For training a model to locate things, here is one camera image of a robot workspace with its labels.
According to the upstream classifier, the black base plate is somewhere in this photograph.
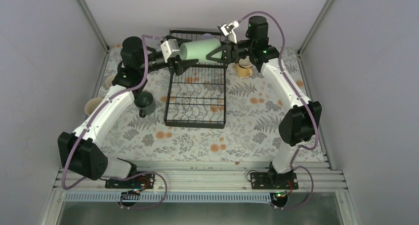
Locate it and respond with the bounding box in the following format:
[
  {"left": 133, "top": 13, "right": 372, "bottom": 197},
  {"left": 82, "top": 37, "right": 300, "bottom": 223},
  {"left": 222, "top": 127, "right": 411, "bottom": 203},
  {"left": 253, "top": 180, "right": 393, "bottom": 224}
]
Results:
[
  {"left": 105, "top": 174, "right": 155, "bottom": 190},
  {"left": 247, "top": 171, "right": 299, "bottom": 190}
]

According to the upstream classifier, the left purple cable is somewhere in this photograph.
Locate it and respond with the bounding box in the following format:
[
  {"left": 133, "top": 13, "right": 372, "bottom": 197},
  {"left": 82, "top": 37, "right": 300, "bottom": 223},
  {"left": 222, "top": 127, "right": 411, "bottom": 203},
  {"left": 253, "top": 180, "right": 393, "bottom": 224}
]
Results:
[{"left": 61, "top": 34, "right": 165, "bottom": 190}]

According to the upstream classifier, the white slotted cable duct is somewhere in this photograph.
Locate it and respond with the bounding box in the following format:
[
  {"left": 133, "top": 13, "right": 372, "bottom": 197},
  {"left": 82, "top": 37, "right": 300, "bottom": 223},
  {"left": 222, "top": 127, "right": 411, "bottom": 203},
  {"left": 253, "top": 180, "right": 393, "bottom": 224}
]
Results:
[{"left": 64, "top": 191, "right": 271, "bottom": 203}]

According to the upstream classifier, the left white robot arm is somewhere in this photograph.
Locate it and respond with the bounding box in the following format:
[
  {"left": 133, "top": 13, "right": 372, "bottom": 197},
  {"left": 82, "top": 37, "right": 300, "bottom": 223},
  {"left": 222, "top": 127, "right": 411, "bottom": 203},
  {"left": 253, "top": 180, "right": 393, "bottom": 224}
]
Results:
[{"left": 58, "top": 35, "right": 199, "bottom": 188}]

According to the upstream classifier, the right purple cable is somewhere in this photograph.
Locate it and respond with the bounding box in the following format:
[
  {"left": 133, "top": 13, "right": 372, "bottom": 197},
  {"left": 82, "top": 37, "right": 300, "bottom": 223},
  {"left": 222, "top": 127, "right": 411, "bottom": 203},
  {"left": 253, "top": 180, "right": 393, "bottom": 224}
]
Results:
[{"left": 237, "top": 10, "right": 320, "bottom": 211}]

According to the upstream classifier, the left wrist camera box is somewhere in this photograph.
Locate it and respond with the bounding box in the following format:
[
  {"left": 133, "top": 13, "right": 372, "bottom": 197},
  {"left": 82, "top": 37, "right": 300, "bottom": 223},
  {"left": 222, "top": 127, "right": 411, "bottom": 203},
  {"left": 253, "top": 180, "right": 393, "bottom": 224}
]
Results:
[{"left": 160, "top": 39, "right": 180, "bottom": 63}]

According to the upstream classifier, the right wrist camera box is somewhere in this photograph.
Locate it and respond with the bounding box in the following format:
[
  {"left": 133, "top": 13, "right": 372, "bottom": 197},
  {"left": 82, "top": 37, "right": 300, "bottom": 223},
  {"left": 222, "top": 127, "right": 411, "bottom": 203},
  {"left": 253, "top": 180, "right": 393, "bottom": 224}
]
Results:
[{"left": 218, "top": 20, "right": 240, "bottom": 44}]

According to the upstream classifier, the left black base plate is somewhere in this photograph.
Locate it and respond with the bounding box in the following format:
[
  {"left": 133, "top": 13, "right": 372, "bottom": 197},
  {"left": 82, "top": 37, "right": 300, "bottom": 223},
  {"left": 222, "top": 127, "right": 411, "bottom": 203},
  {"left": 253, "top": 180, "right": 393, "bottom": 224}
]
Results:
[{"left": 105, "top": 174, "right": 155, "bottom": 190}]

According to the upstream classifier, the light green ceramic mug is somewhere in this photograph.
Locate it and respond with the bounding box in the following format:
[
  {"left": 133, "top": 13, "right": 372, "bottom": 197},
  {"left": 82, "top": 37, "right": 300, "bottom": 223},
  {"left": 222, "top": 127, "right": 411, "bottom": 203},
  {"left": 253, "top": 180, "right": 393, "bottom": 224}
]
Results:
[{"left": 105, "top": 74, "right": 116, "bottom": 88}]

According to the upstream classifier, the yellow ceramic mug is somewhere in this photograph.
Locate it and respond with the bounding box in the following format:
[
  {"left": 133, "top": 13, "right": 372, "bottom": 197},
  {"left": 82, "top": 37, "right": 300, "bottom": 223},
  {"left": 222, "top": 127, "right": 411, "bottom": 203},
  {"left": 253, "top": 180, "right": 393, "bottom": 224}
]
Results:
[{"left": 233, "top": 59, "right": 253, "bottom": 77}]

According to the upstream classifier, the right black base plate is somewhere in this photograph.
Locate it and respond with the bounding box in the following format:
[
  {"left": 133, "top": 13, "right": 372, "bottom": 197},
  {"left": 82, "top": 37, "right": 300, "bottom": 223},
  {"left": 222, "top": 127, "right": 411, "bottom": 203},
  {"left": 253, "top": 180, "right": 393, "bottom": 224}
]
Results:
[{"left": 247, "top": 171, "right": 299, "bottom": 190}]

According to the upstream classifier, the beige floral ceramic mug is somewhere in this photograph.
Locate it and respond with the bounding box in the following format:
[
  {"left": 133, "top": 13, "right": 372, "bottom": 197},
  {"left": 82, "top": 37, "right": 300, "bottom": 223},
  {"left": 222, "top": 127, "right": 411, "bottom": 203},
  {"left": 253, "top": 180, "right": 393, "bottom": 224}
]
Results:
[{"left": 84, "top": 97, "right": 104, "bottom": 116}]

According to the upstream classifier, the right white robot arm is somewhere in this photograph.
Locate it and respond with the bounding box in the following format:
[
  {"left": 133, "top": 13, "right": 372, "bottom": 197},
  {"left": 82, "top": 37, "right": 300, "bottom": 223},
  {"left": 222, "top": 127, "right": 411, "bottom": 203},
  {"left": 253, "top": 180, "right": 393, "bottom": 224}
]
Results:
[{"left": 206, "top": 15, "right": 322, "bottom": 189}]

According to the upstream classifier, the mint green plastic tumbler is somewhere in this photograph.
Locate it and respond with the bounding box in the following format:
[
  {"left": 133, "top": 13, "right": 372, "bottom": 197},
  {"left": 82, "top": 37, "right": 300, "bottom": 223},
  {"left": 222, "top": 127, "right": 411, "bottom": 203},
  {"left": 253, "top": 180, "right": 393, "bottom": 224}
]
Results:
[{"left": 179, "top": 38, "right": 221, "bottom": 64}]

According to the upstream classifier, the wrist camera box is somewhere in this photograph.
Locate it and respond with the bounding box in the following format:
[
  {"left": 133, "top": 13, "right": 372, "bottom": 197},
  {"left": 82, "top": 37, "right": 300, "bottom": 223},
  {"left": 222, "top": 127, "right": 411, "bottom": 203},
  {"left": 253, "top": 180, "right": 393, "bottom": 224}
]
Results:
[
  {"left": 160, "top": 39, "right": 180, "bottom": 63},
  {"left": 218, "top": 20, "right": 240, "bottom": 44}
]

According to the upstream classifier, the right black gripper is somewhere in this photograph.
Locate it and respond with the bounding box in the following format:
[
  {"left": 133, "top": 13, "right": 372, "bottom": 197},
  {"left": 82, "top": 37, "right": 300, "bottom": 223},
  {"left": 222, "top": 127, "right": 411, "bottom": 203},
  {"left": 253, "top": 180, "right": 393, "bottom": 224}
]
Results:
[{"left": 204, "top": 39, "right": 253, "bottom": 65}]

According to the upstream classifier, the dark green ceramic mug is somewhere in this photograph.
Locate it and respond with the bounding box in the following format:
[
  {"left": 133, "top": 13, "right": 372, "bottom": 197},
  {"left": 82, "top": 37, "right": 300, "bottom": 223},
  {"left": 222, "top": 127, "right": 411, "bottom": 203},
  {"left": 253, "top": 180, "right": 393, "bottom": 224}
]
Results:
[{"left": 134, "top": 91, "right": 156, "bottom": 118}]

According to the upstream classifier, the purple cable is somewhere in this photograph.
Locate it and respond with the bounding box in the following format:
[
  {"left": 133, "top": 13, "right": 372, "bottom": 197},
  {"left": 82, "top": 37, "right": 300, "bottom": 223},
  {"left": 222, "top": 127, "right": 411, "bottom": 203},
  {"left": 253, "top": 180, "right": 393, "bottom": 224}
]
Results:
[
  {"left": 61, "top": 34, "right": 165, "bottom": 190},
  {"left": 237, "top": 10, "right": 320, "bottom": 211}
]

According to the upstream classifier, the black wire dish rack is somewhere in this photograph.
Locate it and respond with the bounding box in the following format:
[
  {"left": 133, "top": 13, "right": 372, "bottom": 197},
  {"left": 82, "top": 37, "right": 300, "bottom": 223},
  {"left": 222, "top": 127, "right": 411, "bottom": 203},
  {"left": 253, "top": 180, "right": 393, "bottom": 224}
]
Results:
[{"left": 164, "top": 29, "right": 229, "bottom": 130}]

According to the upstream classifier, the floral patterned table mat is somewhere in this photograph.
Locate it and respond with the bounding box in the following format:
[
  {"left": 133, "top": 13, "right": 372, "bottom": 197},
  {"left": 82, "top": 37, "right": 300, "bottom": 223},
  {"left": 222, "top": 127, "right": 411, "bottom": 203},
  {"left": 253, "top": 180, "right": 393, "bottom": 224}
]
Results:
[{"left": 96, "top": 44, "right": 325, "bottom": 163}]

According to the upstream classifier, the aluminium mounting rail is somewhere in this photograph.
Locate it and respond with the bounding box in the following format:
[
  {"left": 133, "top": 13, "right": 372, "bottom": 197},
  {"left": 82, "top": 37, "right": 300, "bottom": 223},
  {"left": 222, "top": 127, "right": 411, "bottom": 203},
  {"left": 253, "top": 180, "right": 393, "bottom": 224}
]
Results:
[{"left": 54, "top": 160, "right": 348, "bottom": 195}]

